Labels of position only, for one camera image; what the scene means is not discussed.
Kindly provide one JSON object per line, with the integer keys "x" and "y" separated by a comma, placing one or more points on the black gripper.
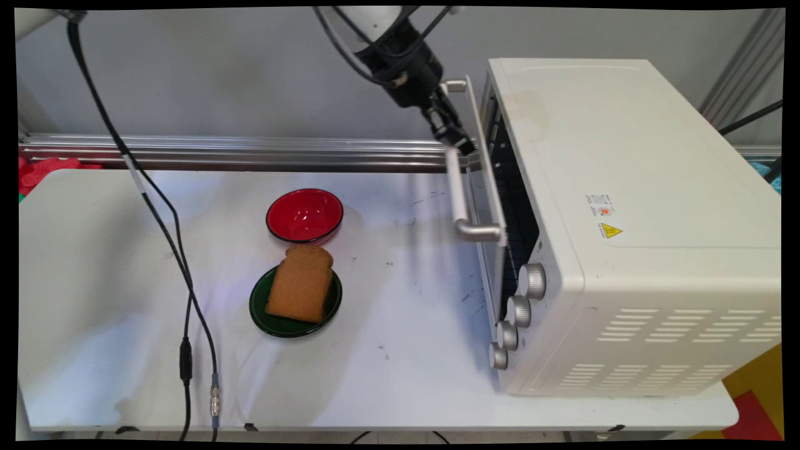
{"x": 409, "y": 69}

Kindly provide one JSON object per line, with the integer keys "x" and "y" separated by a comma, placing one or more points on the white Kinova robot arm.
{"x": 375, "y": 25}

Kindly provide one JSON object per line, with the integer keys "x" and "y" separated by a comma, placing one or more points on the red bowl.
{"x": 305, "y": 215}

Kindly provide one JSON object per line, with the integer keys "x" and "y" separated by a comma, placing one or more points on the silver oven knob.
{"x": 498, "y": 356}
{"x": 519, "y": 311}
{"x": 532, "y": 280}
{"x": 507, "y": 335}

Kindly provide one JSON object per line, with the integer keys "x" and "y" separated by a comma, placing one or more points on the white toaster oven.
{"x": 625, "y": 156}

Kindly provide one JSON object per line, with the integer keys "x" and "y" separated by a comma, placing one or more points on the brown bread slice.
{"x": 300, "y": 284}

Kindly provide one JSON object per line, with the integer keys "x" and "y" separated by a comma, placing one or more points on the dark green plate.
{"x": 282, "y": 325}

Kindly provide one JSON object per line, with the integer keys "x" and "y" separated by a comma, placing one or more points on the teal cloth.
{"x": 765, "y": 172}

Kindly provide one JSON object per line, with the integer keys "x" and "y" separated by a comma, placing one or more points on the yellow and red foam mat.
{"x": 759, "y": 387}

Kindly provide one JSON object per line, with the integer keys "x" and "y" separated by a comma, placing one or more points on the red cloth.
{"x": 37, "y": 175}

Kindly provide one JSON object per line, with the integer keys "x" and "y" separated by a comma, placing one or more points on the aluminium frame rail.
{"x": 250, "y": 153}

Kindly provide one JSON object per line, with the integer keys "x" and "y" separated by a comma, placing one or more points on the aluminium frame post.
{"x": 744, "y": 62}

